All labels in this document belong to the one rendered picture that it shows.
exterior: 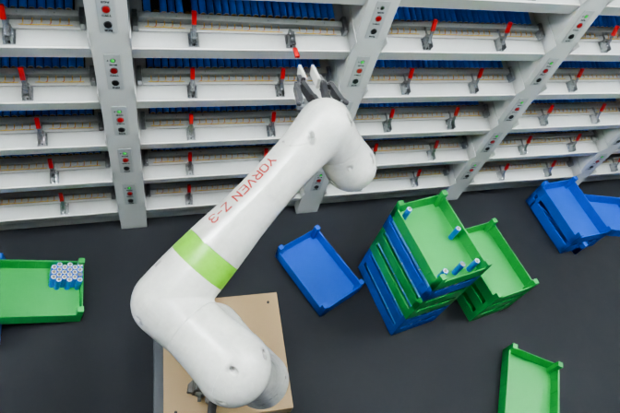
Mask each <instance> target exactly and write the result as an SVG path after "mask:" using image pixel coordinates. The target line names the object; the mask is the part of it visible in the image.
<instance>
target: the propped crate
mask: <svg viewBox="0 0 620 413"><path fill-rule="evenodd" d="M59 262H61V263H62V264H63V265H67V264H68V263H72V264H73V265H78V264H79V265H83V266H82V268H83V271H82V273H83V276H82V278H83V279H84V264H85V258H78V261H54V260H7V259H0V325H9V324H35V323H61V322H80V320H81V317H82V315H83V313H84V306H83V280H82V283H81V286H80V288H79V289H78V290H76V289H75V287H74V288H70V289H68V290H65V289H64V288H59V289H58V290H55V289H54V288H50V287H49V278H50V277H49V275H50V271H51V267H52V265H57V263H59Z"/></svg>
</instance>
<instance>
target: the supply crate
mask: <svg viewBox="0 0 620 413"><path fill-rule="evenodd" d="M447 195H448V192H447V190H443V191H441V192H440V194H439V195H434V196H430V197H426V198H423V199H419V200H415V201H411V202H408V203H404V202H403V200H401V201H398V203H397V204H396V205H395V206H394V208H393V210H392V211H391V213H390V216H391V217H392V218H393V220H394V222H395V224H396V225H397V227H398V229H399V232H400V234H401V235H402V237H403V239H404V241H405V242H406V243H407V245H408V247H409V249H410V251H411V253H412V255H413V257H414V259H415V261H416V262H417V264H418V266H419V267H420V269H421V270H422V272H423V275H424V277H425V279H426V280H427V282H428V284H429V286H430V288H431V289H432V291H434V290H437V289H442V288H444V287H447V286H450V285H453V284H456V283H459V282H461V281H464V280H467V279H470V278H473V277H478V276H481V275H482V274H483V273H484V272H485V271H486V270H487V269H488V268H489V267H490V266H491V265H492V264H493V263H492V261H491V260H490V259H487V260H484V258H483V256H482V255H481V253H480V251H479V250H478V248H477V247H476V245H475V243H474V242H473V240H472V239H471V237H470V235H469V233H468V232H467V231H466V230H465V228H464V226H463V225H462V223H461V222H460V220H459V218H458V216H457V215H456V213H455V212H454V210H453V208H452V207H451V205H450V204H449V202H448V201H447V199H446V197H447ZM407 207H411V208H412V212H411V213H410V215H409V216H408V217H407V219H406V220H405V219H404V217H403V216H402V215H403V213H404V212H405V210H406V209H407ZM457 226H459V227H460V228H461V230H460V232H459V233H458V234H457V235H456V236H455V238H454V239H453V240H450V239H449V238H448V235H449V234H450V233H451V232H452V231H453V230H454V229H455V228H456V227H457ZM475 258H478V259H479V260H480V263H479V264H478V265H477V266H476V267H474V268H473V269H472V271H471V272H468V271H467V270H466V267H467V266H468V265H469V264H470V263H471V262H472V261H473V260H474V259H475ZM460 262H464V263H465V266H464V267H463V268H462V269H461V270H460V271H459V272H458V273H457V275H453V274H452V270H453V269H454V268H455V267H456V266H457V265H458V264H459V263H460ZM444 268H446V269H447V270H448V273H447V274H441V275H439V276H438V277H437V275H438V274H439V273H440V272H441V271H442V270H443V269H444Z"/></svg>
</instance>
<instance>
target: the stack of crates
mask: <svg viewBox="0 0 620 413"><path fill-rule="evenodd" d="M497 222H498V221H497V219H496V218H492V219H491V220H490V221H489V222H487V223H484V224H480V225H477V226H473V227H470V228H467V229H465V230H466V231H467V232H468V233H469V235H470V237H471V239H472V240H473V242H474V243H475V245H476V247H477V248H478V250H479V251H480V253H481V255H482V256H483V258H484V260H487V259H490V260H491V261H492V263H493V264H492V265H491V266H490V267H489V268H488V269H487V270H486V271H485V272H484V273H483V274H482V275H481V276H480V277H478V278H477V279H476V280H475V281H474V282H473V283H472V284H471V285H470V286H469V287H468V288H467V289H466V290H465V291H464V292H463V293H462V294H461V295H459V296H458V297H457V301H458V303H459V305H460V307H461V309H462V311H463V312H464V313H465V315H466V317H467V318H468V320H469V322H471V321H474V320H476V319H479V318H482V317H484V316H486V315H489V314H492V313H496V312H499V311H501V310H504V309H506V308H507V307H509V306H510V305H511V304H513V303H514V302H515V301H517V300H518V299H519V298H521V297H522V296H523V295H524V294H526V293H527V292H528V291H530V290H531V289H533V288H534V287H535V286H536V285H538V284H539V281H538V280H537V278H535V279H531V277H530V276H529V274H528V273H527V271H526V270H525V268H524V267H523V265H522V264H521V262H520V261H519V259H518V258H517V257H516V255H515V254H514V252H513V251H512V249H511V248H510V246H509V245H508V243H507V241H506V240H505V238H504V237H503V235H502V234H501V232H500V231H499V229H498V228H497V226H496V225H495V224H496V223H497Z"/></svg>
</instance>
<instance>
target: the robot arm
mask: <svg viewBox="0 0 620 413"><path fill-rule="evenodd" d="M310 76H311V78H312V79H313V82H314V84H315V86H316V88H317V89H319V90H320V93H321V97H322V98H318V96H317V95H316V94H315V93H314V92H313V90H311V88H310V87H309V86H308V84H307V77H306V74H305V72H304V70H303V68H302V66H301V65H298V69H297V81H294V85H293V94H294V97H295V101H296V110H295V111H296V112H299V114H298V116H297V117H296V119H295V120H294V121H293V123H292V124H291V126H290V127H289V128H288V130H287V131H286V132H285V134H284V135H283V136H282V138H281V139H280V140H279V142H278V143H277V144H276V145H275V146H274V147H273V149H272V150H271V151H270V152H269V153H268V154H267V156H266V157H265V158H263V159H262V160H261V161H260V162H259V163H258V165H257V166H256V167H255V168H254V169H253V170H252V171H251V172H250V173H249V174H248V175H247V176H246V177H245V178H244V179H243V180H242V181H241V182H240V183H239V184H238V185H237V186H236V187H235V188H234V189H233V190H232V191H231V192H230V193H229V194H228V195H227V196H226V197H225V198H224V199H223V200H222V201H221V202H220V203H219V204H217V205H216V206H215V207H214V208H213V209H212V210H210V211H209V213H208V214H207V215H206V216H205V217H204V218H202V219H201V220H200V221H199V222H198V223H197V224H196V225H195V226H194V227H192V228H191V229H190V230H189V231H188V232H187V233H186V234H185V235H184V236H183V237H182V238H181V239H180V240H179V241H177V242H176V243H175V244H174V245H173V246H172V247H171V248H170V249H169V250H168V251H167V252H166V253H165V254H164V255H163V256H162V257H161V258H160V259H159V260H158V261H157V262H156V263H155V264H154V265H153V266H152V267H151V268H150V270H149V271H148V272H147V273H146V274H145V275H144V276H143V277H142V278H141V279H140V280H139V281H138V283H137V284H136V285H135V287H134V289H133V292H132V295H131V302H130V307H131V313H132V315H133V318H134V320H135V322H136V323H137V325H138V326H139V327H140V328H141V329H142V330H143V331H145V332H146V333H147V334H148V335H149V336H151V337H152V338H153V339H154V340H155V341H157V342H158V343H159V344H160V345H161V346H163V347H164V348H165V349H166V350H168V351H169V352H170V353H171V354H172V355H173V356H174V357H175V359H176V360H177V361H178V362H179V363H180V364H181V365H182V366H183V367H184V369H185V370H186V371H187V373H188V374H189V375H190V376H191V378H192V379H193V380H192V381H191V382H190V383H189V384H188V385H187V393H188V394H191V395H195V396H196V397H197V402H201V397H204V396H205V402H206V403H207V404H209V405H208V413H216V409H217V405H218V406H220V407H227V408H236V407H243V406H249V407H251V408H254V409H267V408H270V407H274V406H275V405H277V404H278V403H279V402H280V401H281V400H282V398H283V397H284V396H285V394H286V392H287V389H288V385H289V374H288V371H287V368H286V366H285V364H284V363H283V361H282V360H281V359H280V358H279V357H278V356H277V355H276V354H275V353H274V352H273V351H272V350H271V349H270V348H268V347H267V346H266V345H265V344H264V342H263V341H262V340H261V339H260V338H259V337H258V336H257V335H255V334H254V333H253V332H252V331H251V330H250V329H249V328H248V326H247V325H246V324H245V323H244V321H243V320H242V319H241V317H240V316H239V315H238V314H237V313H236V312H235V311H234V310H233V309H232V308H231V307H229V306H228V305H226V304H223V303H219V302H215V298H216V297H217V295H218V294H219V293H220V292H221V290H222V289H223V287H224V286H225V285H226V284H227V282H228V281H229V280H230V279H231V277H232V276H233V274H234V273H235V272H236V270H237V269H238V268H239V266H240V265H241V264H242V262H243V261H244V260H245V258H246V257H247V256H248V255H249V253H250V252H251V251H252V249H253V248H254V246H255V245H256V243H257V242H258V240H259V239H260V238H261V236H262V235H263V234H264V232H265V231H266V230H267V229H268V227H269V226H270V225H271V223H272V222H273V221H274V220H275V219H276V217H277V216H278V215H279V214H280V212H281V211H282V210H283V209H284V208H285V207H286V206H287V205H288V204H289V203H290V202H291V200H292V199H293V198H294V197H295V196H296V195H297V194H298V192H299V191H300V190H301V189H302V188H303V187H304V186H305V185H306V184H307V183H308V182H309V181H310V179H311V178H312V177H313V176H314V175H315V174H316V173H317V172H318V171H319V170H320V169H321V168H322V169H323V171H324V173H325V174H326V176H327V178H328V180H329V181H330V183H331V184H332V185H334V186H335V187H336V188H338V189H340V190H342V191H345V192H355V191H359V190H361V189H363V188H365V187H366V186H367V185H368V184H369V183H370V182H371V181H372V180H373V179H374V177H375V174H376V157H375V154H374V152H373V151H372V149H371V148H370V147H368V145H367V144H366V143H365V141H364V139H363V138H362V137H361V135H360V133H359V132H358V130H357V128H356V126H355V123H354V121H353V119H352V116H351V114H350V112H349V110H348V105H349V101H348V100H346V99H345V98H344V97H343V96H342V94H341V93H340V91H339V90H338V88H337V87H336V85H335V84H334V82H333V81H329V82H326V80H325V79H324V78H323V77H322V75H319V74H318V73H317V71H316V68H315V66H314V65H311V69H310ZM319 87H320V88H319ZM302 93H303V94H302ZM303 95H304V97H305V98H306V100H307V101H308V102H309V103H307V104H306V105H305V103H304V98H303ZM330 96H331V97H332V98H331V97H330Z"/></svg>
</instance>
